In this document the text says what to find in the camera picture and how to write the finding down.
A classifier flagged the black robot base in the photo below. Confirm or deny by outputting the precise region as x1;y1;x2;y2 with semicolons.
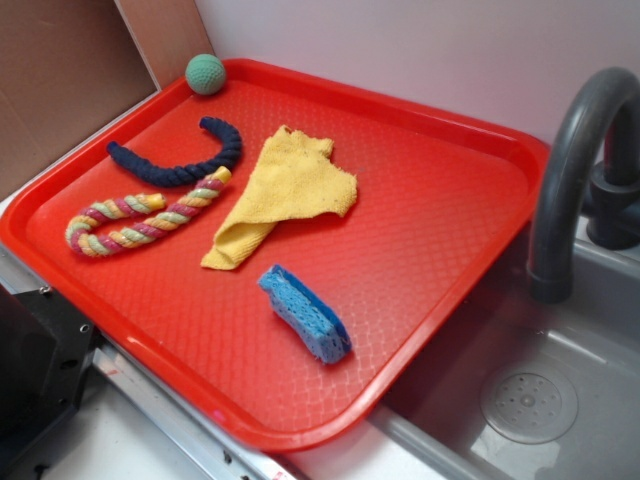
1;288;97;479

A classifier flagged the blue sponge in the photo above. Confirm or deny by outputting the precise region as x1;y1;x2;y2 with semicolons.
258;265;352;365

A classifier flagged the red plastic tray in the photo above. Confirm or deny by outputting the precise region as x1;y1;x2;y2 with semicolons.
1;59;548;452

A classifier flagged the yellow cloth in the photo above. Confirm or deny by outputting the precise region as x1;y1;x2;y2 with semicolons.
201;125;358;271

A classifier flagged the grey toy sink basin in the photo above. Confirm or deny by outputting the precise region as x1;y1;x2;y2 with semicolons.
371;234;639;479

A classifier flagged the grey toy faucet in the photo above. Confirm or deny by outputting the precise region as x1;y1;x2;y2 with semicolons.
527;67;639;303

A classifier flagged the brown cardboard panel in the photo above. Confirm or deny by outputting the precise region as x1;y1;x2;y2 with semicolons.
1;1;212;198

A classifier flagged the dark blue rope toy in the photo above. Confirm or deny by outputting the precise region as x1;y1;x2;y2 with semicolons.
106;117;243;188

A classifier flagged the multicolour rope toy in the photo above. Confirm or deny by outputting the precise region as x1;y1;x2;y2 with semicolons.
64;166;232;258

